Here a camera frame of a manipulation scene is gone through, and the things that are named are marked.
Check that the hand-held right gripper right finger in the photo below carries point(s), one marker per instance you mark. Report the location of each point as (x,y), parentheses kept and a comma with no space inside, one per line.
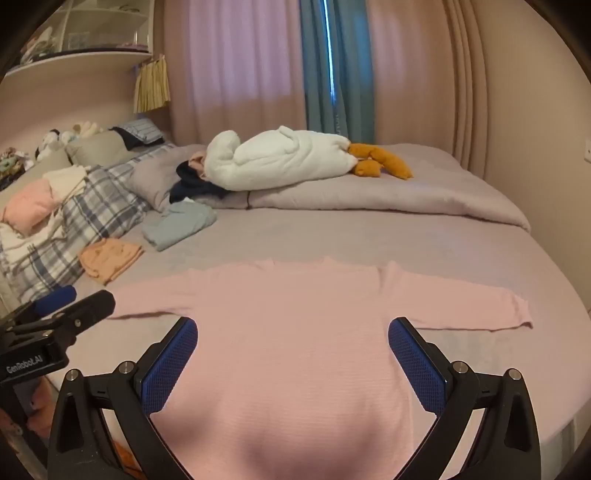
(415,364)

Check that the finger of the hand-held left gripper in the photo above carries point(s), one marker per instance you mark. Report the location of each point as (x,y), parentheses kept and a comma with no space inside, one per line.
(53,299)
(87,309)

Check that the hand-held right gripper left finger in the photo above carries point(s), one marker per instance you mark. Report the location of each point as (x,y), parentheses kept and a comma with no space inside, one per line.
(171,364)

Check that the pink ribbed sweater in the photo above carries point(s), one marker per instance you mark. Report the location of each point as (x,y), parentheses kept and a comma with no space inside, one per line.
(286,369)

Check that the person's left hand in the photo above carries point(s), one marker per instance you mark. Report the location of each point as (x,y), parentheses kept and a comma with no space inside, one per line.
(39,406)

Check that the folded orange garment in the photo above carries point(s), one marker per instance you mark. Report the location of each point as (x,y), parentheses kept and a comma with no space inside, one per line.
(111,261)

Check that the folded pink garment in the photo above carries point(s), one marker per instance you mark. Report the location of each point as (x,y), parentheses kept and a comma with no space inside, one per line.
(27,205)

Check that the plaid pillow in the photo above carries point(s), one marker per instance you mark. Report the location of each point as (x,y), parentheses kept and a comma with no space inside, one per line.
(101,203)

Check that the cream white garment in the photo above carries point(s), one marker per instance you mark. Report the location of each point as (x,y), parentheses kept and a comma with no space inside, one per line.
(69,180)

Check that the folded grey garment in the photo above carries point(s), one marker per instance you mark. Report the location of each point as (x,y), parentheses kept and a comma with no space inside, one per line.
(175,226)

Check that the beige pillow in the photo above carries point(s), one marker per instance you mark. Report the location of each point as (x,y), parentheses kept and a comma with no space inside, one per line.
(41,167)
(99,147)

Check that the bed with pink sheet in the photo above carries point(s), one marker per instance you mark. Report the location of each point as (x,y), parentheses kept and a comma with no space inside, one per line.
(369,240)

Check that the patterned floral cloth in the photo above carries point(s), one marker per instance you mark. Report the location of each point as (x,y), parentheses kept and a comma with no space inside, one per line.
(11,161)

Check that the grey pillow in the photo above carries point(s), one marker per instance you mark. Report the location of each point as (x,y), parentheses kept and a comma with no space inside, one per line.
(152,177)

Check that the black and white plush toy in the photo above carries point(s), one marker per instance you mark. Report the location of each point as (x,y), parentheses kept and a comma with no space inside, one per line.
(48,143)

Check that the dark navy garment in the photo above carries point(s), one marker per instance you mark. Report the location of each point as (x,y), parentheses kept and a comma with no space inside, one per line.
(189,184)

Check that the pale grey duvet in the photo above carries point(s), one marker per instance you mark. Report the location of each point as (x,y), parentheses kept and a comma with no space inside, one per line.
(415,194)

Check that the black cloth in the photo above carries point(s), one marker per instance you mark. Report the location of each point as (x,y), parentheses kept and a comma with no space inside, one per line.
(124,138)

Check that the striped pillow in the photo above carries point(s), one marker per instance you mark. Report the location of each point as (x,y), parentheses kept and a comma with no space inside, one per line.
(145,129)

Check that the yellow pleated skirt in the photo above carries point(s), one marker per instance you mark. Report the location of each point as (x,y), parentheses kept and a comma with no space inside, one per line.
(152,85)

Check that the white goose plush toy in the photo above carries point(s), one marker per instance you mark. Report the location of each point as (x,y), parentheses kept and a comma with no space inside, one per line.
(286,157)

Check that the pink curtain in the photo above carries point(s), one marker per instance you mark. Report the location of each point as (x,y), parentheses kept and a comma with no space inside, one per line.
(411,60)
(235,69)

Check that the teal curtain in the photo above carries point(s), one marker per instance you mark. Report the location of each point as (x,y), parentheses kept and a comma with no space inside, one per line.
(341,69)

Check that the white wall shelf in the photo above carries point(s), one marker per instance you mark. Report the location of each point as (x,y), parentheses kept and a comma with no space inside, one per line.
(92,57)

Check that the wall socket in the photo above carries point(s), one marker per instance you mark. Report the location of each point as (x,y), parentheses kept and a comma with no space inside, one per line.
(587,151)

